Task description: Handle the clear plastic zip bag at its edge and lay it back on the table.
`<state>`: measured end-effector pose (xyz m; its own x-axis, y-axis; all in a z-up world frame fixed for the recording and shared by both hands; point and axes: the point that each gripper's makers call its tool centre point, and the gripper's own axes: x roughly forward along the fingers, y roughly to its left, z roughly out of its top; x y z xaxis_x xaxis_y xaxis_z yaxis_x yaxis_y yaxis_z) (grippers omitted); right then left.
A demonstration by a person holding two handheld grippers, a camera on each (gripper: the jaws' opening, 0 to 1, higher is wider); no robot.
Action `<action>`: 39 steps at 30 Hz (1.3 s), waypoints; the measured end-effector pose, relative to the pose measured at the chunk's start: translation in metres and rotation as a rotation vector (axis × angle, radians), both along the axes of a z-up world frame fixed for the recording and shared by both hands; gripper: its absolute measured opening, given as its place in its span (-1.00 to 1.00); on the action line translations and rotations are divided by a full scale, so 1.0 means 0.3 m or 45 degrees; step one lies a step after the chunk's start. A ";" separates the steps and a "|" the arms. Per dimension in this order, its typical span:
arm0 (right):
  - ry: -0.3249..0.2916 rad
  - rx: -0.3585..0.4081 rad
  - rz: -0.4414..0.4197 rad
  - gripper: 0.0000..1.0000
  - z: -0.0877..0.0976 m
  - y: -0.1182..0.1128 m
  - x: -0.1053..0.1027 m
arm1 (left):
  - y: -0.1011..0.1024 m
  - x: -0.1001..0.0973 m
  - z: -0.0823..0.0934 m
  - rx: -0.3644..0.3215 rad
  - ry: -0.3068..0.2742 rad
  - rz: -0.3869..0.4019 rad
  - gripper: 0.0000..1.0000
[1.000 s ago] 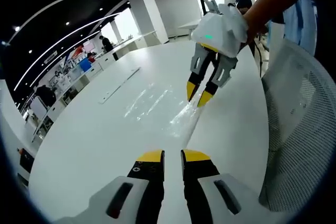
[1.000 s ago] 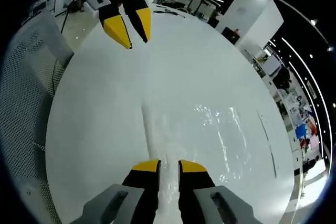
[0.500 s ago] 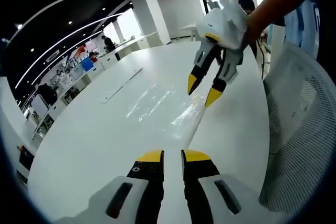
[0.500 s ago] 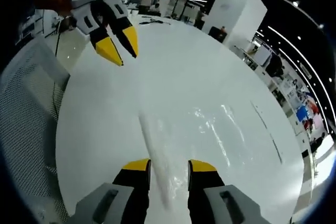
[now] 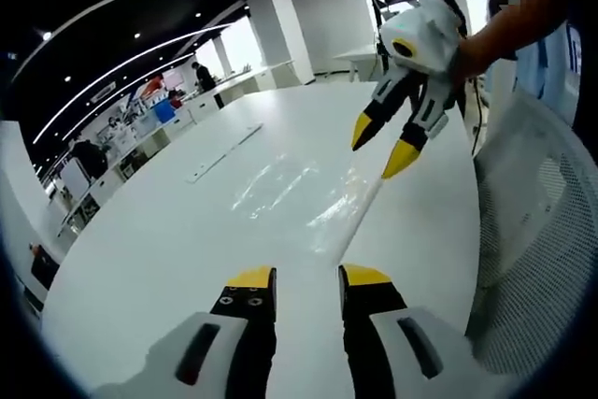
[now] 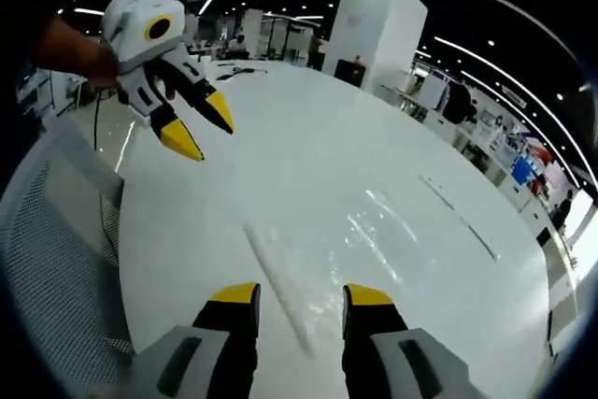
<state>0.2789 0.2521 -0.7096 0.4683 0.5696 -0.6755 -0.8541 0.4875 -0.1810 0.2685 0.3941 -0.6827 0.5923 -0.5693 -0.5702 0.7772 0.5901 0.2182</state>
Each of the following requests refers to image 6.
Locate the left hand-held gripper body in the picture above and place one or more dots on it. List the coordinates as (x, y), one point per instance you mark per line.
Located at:
(140, 30)

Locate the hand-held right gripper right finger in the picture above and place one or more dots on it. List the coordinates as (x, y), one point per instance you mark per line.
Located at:
(369, 352)

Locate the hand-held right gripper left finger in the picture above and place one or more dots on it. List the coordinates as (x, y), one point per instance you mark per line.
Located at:
(233, 352)

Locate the clear food packaging bag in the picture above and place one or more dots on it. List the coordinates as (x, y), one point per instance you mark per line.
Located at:
(327, 259)

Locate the person's left hand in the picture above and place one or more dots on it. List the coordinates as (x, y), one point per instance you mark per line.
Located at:
(98, 62)

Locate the black cabinet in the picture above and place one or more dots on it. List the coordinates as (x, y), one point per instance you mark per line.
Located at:
(350, 73)

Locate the white mesh office chair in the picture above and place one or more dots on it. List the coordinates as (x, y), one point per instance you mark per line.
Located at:
(56, 254)

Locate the wide white square pillar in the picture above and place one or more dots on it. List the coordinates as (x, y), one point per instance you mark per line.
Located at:
(374, 30)

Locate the white box appliance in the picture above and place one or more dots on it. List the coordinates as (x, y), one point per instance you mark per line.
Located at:
(433, 90)

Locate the blue box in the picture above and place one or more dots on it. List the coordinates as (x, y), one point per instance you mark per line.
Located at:
(522, 170)

